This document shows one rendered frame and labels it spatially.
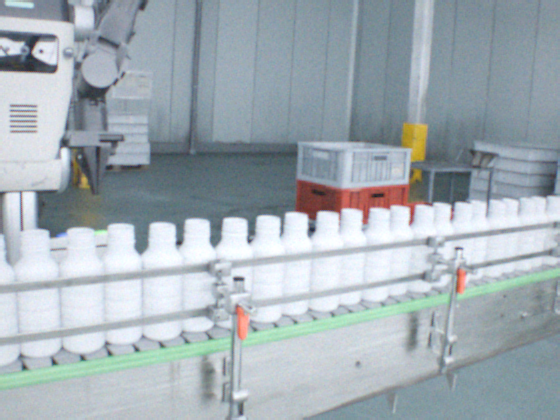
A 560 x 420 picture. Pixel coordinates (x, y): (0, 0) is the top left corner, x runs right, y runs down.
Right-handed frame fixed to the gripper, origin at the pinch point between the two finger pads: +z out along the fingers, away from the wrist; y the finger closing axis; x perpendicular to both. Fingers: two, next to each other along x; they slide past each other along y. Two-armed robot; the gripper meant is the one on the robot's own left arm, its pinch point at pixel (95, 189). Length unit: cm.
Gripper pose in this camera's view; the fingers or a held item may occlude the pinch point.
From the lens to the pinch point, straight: 99.9
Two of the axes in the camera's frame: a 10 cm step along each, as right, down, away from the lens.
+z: 1.3, 9.8, -1.1
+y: 8.3, -0.5, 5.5
